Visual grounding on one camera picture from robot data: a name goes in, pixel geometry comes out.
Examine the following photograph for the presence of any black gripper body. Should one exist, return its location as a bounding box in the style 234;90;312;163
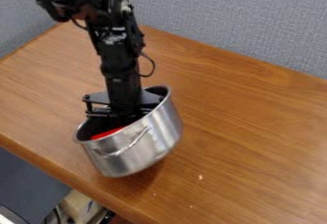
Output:
79;68;165;121

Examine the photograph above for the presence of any red block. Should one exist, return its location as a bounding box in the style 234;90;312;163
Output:
90;126;123;140

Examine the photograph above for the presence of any stainless steel pot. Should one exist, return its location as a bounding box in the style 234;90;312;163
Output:
74;85;182;178

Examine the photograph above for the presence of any beige box under table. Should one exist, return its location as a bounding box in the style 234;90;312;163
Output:
59;190;103;224

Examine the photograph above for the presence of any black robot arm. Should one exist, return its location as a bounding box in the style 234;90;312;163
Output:
34;0;160;119

